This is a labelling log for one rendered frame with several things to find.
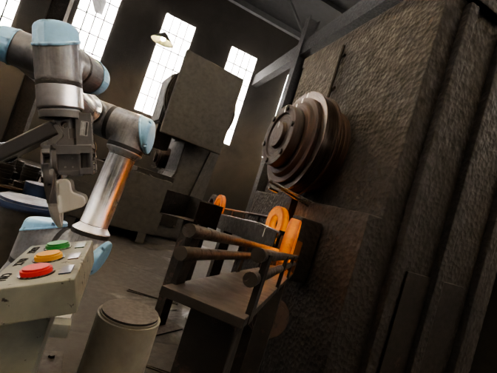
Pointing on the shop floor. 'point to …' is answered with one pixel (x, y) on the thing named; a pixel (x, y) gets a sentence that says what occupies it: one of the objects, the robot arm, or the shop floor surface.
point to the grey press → (192, 127)
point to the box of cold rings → (128, 202)
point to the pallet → (18, 175)
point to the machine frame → (399, 198)
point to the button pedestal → (38, 304)
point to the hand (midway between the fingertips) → (55, 220)
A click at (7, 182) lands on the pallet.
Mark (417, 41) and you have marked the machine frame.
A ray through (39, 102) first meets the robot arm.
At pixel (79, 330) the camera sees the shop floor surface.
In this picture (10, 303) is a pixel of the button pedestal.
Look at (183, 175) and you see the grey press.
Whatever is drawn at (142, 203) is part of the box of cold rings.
